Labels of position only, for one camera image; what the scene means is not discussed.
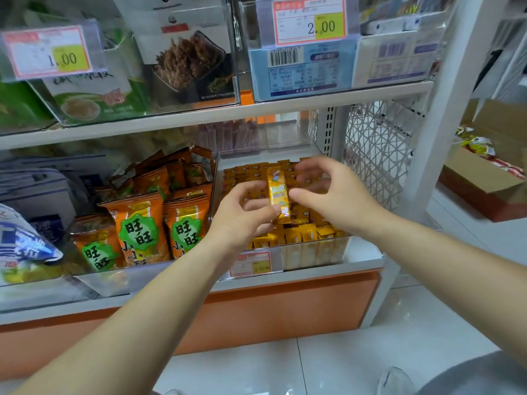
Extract person's left hand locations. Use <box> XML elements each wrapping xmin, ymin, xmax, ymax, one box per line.
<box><xmin>204</xmin><ymin>180</ymin><xmax>285</xmax><ymax>264</ymax></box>

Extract white metal shelving rack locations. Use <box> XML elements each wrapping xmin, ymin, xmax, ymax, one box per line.
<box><xmin>0</xmin><ymin>0</ymin><xmax>503</xmax><ymax>381</ymax></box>

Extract white bag with food picture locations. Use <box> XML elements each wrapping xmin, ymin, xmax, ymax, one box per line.
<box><xmin>110</xmin><ymin>0</ymin><xmax>236</xmax><ymax>108</ymax></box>

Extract brown cardboard box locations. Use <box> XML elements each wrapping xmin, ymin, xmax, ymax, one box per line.
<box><xmin>438</xmin><ymin>98</ymin><xmax>527</xmax><ymax>223</ymax></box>

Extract person's grey trousers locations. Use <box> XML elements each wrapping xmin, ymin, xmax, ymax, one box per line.
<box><xmin>416</xmin><ymin>351</ymin><xmax>527</xmax><ymax>395</ymax></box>

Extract pile of yellow candy packs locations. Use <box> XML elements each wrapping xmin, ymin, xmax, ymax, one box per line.
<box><xmin>222</xmin><ymin>158</ymin><xmax>348</xmax><ymax>270</ymax></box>

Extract clear plastic shelf bin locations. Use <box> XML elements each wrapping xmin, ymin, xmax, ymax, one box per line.
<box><xmin>237</xmin><ymin>0</ymin><xmax>451</xmax><ymax>103</ymax></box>
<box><xmin>0</xmin><ymin>0</ymin><xmax>241</xmax><ymax>134</ymax></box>

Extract white wire mesh panel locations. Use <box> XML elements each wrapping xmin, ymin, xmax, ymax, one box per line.
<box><xmin>344</xmin><ymin>100</ymin><xmax>427</xmax><ymax>212</ymax></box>

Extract red and white snack packet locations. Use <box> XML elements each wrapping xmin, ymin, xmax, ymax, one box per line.
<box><xmin>488</xmin><ymin>156</ymin><xmax>527</xmax><ymax>180</ymax></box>

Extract clear plastic shelf tray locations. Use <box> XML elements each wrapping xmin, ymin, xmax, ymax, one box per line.
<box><xmin>74</xmin><ymin>259</ymin><xmax>231</xmax><ymax>298</ymax></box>

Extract small price tag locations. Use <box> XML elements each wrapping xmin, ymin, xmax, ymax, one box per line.
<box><xmin>229</xmin><ymin>251</ymin><xmax>273</xmax><ymax>278</ymax></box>

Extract person's white shoe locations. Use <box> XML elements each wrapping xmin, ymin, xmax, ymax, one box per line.
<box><xmin>377</xmin><ymin>367</ymin><xmax>416</xmax><ymax>395</ymax></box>

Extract person's right hand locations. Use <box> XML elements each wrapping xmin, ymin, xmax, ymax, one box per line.
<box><xmin>288</xmin><ymin>156</ymin><xmax>386</xmax><ymax>240</ymax></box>

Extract person's left forearm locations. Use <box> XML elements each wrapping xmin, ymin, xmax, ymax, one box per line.
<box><xmin>10</xmin><ymin>226</ymin><xmax>243</xmax><ymax>395</ymax></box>

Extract clear acrylic candy bin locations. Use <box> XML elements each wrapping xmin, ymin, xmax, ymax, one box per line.
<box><xmin>209</xmin><ymin>143</ymin><xmax>352</xmax><ymax>273</ymax></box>

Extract light blue box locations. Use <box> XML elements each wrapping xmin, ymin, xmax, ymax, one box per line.
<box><xmin>248</xmin><ymin>39</ymin><xmax>358</xmax><ymax>102</ymax></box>

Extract yellow snack packet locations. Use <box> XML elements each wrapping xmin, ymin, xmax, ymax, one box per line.
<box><xmin>455</xmin><ymin>126</ymin><xmax>497</xmax><ymax>157</ymax></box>

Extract person's right forearm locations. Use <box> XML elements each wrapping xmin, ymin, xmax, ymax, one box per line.
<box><xmin>362</xmin><ymin>210</ymin><xmax>527</xmax><ymax>368</ymax></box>

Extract row of orange snack bags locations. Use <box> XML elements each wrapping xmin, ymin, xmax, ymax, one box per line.
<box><xmin>68</xmin><ymin>145</ymin><xmax>215</xmax><ymax>272</ymax></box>

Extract orange shelf base panel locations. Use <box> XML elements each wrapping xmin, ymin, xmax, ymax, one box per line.
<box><xmin>0</xmin><ymin>269</ymin><xmax>383</xmax><ymax>381</ymax></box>

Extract green and white snack bag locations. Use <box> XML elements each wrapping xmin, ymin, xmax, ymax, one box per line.
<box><xmin>31</xmin><ymin>35</ymin><xmax>151</xmax><ymax>126</ymax></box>

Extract blue and white snack bag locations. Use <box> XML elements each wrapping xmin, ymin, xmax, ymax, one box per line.
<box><xmin>0</xmin><ymin>203</ymin><xmax>64</xmax><ymax>285</ymax></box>

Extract white box with barcode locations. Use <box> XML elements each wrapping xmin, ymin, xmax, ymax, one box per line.
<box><xmin>353</xmin><ymin>24</ymin><xmax>447</xmax><ymax>89</ymax></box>

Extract yellow candy packet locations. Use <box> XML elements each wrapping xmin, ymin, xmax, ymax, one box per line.
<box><xmin>267</xmin><ymin>166</ymin><xmax>292</xmax><ymax>224</ymax></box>

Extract large price tag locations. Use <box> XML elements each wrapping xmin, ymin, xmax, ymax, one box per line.
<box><xmin>272</xmin><ymin>0</ymin><xmax>347</xmax><ymax>46</ymax></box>
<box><xmin>1</xmin><ymin>26</ymin><xmax>92</xmax><ymax>80</ymax></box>

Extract white background shelving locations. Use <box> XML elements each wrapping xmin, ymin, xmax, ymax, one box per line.
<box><xmin>471</xmin><ymin>0</ymin><xmax>527</xmax><ymax>104</ymax></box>

